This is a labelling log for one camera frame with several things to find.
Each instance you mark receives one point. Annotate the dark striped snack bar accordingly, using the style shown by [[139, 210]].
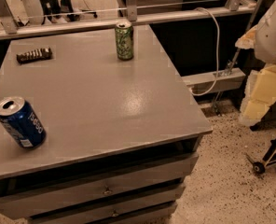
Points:
[[34, 55]]

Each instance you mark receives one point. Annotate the grey drawer cabinet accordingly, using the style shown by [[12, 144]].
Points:
[[121, 135]]

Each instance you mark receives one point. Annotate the grey metal floor bracket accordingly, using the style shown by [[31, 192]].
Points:
[[212, 82]]

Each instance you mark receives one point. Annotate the grey metal frame rail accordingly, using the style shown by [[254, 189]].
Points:
[[102, 14]]

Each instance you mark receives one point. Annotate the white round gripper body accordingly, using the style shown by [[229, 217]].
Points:
[[272, 36]]

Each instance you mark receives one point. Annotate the blue pepsi can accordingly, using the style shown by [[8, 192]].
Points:
[[21, 122]]

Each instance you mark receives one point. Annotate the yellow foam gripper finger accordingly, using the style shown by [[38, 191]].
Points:
[[260, 95], [247, 41]]

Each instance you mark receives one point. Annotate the black wheeled cart base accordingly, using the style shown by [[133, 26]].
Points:
[[259, 167]]

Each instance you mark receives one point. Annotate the green soda can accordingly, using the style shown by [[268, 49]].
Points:
[[124, 40]]

